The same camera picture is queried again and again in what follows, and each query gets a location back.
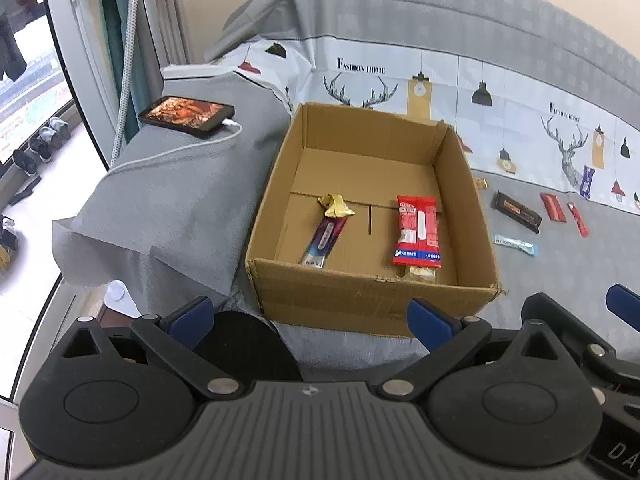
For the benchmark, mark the red packet with white label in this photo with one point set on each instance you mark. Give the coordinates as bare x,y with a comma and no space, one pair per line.
417,232

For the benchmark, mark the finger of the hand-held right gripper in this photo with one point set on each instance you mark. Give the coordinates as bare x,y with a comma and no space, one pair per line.
624,306

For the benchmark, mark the small orange snack bar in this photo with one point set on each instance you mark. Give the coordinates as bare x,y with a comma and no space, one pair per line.
481,182

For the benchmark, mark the dark shoe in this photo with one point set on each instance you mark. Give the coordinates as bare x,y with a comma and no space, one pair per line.
25,162

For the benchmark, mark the plain red snack packet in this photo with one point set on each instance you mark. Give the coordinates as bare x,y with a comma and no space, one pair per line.
552,206

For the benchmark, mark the light blue snack packet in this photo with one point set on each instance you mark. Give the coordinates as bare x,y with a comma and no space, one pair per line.
515,245

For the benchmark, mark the purple snack packet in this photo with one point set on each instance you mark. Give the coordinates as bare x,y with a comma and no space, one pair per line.
587,182

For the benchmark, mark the black chocolate bar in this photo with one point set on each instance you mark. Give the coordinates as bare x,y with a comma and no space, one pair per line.
515,211

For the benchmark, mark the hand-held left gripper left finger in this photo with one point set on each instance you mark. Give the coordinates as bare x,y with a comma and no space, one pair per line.
192,317

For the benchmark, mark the yellow snack packet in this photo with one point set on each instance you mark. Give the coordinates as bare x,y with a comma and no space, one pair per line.
337,205

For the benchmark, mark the navy and white snack stick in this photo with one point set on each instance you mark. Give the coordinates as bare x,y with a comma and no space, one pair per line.
324,240

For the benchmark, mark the hanging dark garment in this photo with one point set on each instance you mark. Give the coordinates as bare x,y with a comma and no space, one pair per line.
10,50

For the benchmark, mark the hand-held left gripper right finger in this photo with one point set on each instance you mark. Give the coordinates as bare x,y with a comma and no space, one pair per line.
431,321

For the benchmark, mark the brown cardboard box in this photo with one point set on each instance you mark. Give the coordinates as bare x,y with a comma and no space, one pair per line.
350,305

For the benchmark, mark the clear nougat packet green label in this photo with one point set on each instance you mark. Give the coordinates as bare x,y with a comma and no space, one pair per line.
422,274

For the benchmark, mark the teal curtain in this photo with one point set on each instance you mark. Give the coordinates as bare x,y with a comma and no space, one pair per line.
112,20

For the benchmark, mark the thin red snack stick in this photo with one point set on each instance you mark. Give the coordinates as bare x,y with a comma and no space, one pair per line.
577,219

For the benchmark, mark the black smartphone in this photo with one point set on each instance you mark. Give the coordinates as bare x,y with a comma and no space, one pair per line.
187,116

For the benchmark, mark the grey shoe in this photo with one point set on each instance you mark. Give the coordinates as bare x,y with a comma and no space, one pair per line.
59,127
46,139

